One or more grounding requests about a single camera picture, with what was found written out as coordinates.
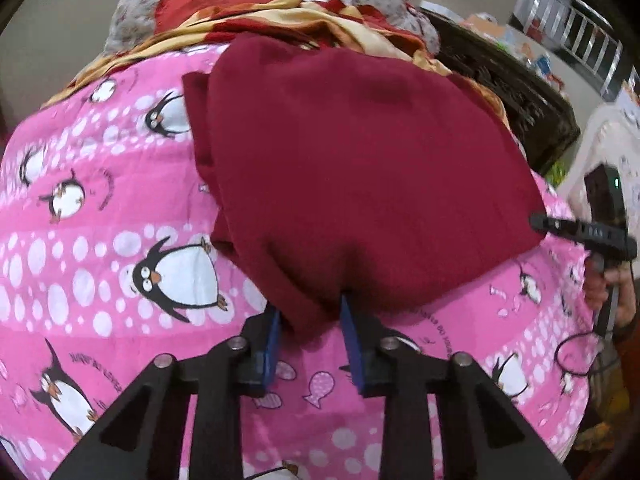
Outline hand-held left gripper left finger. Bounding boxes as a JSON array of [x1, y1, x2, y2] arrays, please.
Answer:
[[50, 307, 283, 480]]

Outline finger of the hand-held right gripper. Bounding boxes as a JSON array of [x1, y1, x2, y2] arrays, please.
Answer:
[[529, 212, 598, 252]]

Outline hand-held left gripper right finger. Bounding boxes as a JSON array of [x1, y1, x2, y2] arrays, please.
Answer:
[[340, 294, 573, 480]]

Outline maroon knit sweater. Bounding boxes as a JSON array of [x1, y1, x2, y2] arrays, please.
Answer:
[[181, 32, 548, 346]]

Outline person's right hand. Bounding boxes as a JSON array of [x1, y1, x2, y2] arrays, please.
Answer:
[[582, 257, 640, 328]]

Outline white plastic chair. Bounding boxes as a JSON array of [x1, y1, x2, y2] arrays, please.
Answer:
[[555, 105, 640, 226]]

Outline dark carved wooden headboard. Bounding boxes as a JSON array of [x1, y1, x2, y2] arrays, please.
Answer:
[[417, 7, 581, 176]]

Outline silver metal rack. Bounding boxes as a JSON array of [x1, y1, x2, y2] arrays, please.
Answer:
[[507, 0, 626, 101]]

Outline pink penguin print blanket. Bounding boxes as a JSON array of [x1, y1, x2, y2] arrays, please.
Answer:
[[0, 42, 601, 480]]

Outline red and yellow checked blanket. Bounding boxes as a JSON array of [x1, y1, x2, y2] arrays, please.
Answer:
[[42, 0, 511, 131]]

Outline red ruffled cushion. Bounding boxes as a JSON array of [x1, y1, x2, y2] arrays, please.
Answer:
[[155, 0, 286, 36]]

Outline black cable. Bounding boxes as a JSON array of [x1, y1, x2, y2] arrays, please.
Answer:
[[554, 329, 621, 378]]

